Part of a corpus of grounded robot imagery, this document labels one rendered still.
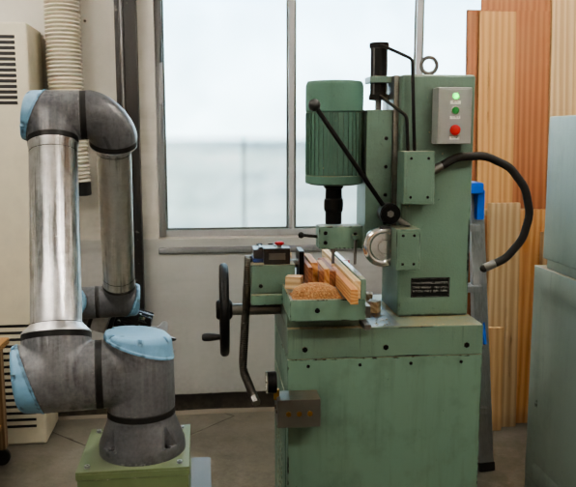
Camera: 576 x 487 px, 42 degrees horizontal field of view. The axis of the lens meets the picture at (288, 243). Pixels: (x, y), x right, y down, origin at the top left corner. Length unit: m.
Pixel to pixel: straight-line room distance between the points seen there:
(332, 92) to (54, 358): 1.10
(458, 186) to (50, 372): 1.28
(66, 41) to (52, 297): 1.89
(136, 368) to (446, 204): 1.09
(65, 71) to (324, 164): 1.52
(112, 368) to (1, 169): 1.82
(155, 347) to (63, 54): 2.00
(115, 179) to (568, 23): 2.54
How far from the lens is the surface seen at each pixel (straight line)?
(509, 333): 3.61
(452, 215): 2.29
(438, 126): 2.20
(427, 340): 2.22
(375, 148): 2.26
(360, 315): 2.08
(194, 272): 3.59
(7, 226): 3.36
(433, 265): 2.30
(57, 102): 1.83
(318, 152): 2.23
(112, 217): 1.96
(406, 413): 2.28
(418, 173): 2.17
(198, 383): 3.73
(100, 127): 1.82
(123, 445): 1.69
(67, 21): 3.43
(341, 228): 2.29
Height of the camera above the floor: 1.35
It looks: 8 degrees down
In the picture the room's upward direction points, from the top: straight up
